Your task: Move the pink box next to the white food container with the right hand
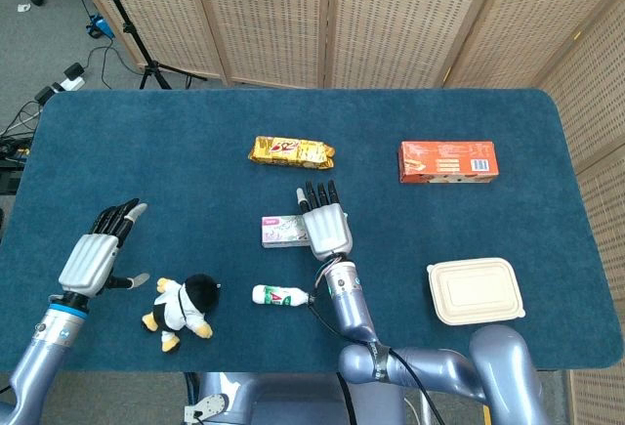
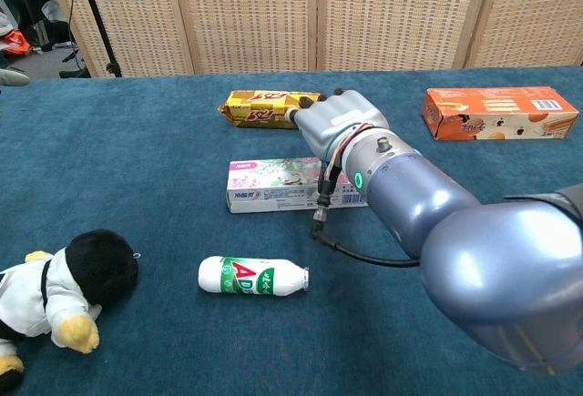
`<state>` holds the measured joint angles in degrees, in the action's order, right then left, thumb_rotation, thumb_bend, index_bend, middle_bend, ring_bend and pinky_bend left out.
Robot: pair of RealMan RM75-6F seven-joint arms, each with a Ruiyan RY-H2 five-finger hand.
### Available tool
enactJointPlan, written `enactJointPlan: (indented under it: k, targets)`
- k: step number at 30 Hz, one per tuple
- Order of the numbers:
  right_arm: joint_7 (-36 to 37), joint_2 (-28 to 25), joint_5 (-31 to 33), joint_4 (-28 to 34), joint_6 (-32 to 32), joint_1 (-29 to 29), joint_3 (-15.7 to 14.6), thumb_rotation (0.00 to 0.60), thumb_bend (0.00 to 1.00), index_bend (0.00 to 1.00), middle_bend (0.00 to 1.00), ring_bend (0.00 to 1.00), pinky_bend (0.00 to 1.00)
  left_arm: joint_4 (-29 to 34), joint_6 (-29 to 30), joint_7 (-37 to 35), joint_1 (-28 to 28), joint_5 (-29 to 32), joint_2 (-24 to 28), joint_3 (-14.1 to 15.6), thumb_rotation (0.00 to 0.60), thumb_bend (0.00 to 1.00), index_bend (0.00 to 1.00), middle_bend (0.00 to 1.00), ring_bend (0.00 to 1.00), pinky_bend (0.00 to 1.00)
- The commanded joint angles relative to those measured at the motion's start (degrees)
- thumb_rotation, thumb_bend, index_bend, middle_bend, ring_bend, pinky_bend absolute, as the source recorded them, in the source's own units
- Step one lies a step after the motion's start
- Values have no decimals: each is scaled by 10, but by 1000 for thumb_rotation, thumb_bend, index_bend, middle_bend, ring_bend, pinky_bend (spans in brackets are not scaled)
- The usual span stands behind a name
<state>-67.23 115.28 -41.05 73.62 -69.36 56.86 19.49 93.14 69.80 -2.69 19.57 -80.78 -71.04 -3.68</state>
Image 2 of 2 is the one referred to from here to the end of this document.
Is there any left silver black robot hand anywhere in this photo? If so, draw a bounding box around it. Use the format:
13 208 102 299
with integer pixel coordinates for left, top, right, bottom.
0 66 31 88

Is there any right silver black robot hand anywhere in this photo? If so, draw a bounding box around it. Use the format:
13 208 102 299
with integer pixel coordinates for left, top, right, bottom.
285 88 391 160

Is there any floral toothpaste box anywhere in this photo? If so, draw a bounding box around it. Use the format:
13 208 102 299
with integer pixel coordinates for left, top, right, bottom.
226 157 369 214

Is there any orange cracker box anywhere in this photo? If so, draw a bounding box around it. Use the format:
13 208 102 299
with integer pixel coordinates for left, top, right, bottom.
421 86 580 142

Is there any orange plastic bag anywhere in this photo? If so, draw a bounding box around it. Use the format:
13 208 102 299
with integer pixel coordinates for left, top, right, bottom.
0 30 32 56

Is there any white plastic bag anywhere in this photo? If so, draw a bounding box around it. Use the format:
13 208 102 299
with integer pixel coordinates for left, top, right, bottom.
40 0 74 24

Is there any golden biscuit packet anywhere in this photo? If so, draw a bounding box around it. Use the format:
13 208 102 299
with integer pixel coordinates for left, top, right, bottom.
218 89 322 130

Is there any black tripod stand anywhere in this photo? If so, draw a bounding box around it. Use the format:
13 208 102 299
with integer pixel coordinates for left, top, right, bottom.
57 0 124 79

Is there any wicker folding screen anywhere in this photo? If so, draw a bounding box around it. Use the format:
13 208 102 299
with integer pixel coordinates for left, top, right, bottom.
39 0 583 79

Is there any blue carpet table mat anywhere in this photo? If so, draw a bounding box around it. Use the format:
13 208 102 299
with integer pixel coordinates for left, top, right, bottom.
0 66 583 396

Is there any white green milk bottle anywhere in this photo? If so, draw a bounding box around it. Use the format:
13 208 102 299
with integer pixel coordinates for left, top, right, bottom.
197 255 312 298

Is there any penguin plush toy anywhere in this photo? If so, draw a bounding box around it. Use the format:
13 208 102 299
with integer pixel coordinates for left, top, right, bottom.
0 228 140 391

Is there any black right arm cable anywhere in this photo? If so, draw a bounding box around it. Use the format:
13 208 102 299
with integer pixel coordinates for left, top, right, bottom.
310 158 423 269

